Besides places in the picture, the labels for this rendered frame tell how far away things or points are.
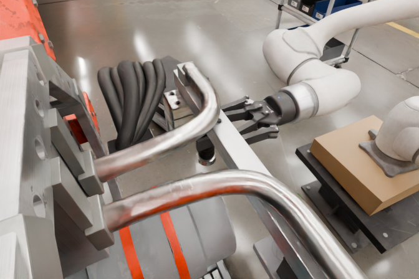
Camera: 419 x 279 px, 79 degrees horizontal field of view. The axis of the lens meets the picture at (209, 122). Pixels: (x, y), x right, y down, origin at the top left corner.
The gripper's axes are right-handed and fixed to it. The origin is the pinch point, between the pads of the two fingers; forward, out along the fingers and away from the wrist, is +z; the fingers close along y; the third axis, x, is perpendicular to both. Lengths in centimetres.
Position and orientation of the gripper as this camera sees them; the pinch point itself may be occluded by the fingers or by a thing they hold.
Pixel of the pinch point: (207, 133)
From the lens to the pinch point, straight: 54.0
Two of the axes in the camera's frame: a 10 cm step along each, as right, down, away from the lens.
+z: -9.0, 3.0, -3.1
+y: -4.3, -6.3, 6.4
